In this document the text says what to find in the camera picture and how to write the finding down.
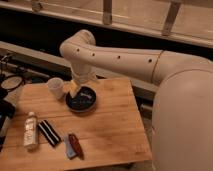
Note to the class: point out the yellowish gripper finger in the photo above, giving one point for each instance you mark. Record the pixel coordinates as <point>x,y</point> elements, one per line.
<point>74,88</point>

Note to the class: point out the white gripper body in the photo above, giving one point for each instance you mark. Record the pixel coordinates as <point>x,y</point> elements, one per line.
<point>82,74</point>

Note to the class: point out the white ceramic cup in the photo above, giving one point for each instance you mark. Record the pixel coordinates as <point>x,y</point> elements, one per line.
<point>55,85</point>

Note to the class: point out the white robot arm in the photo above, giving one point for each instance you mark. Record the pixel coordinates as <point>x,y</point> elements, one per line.
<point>182,86</point>

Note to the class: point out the dark ceramic bowl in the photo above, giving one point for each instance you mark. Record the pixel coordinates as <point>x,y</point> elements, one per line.
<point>84,100</point>

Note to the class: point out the red pocket knife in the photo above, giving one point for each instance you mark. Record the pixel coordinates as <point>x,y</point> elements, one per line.
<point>76,145</point>

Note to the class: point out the wooden table board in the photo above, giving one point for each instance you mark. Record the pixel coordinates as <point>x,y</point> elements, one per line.
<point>112,133</point>

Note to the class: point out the clear plastic bottle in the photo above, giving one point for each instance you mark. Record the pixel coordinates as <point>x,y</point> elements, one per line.
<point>30,132</point>

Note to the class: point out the black white striped cloth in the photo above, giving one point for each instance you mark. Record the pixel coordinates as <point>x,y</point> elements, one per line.
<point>49,133</point>

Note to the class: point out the round black white dish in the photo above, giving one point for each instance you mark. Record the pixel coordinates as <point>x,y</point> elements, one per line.
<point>12,82</point>

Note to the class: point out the blue cloth piece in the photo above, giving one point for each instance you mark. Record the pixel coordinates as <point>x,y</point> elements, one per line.
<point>69,149</point>

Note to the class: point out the black device at left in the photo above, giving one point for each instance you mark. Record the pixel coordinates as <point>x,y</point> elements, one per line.
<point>7,111</point>

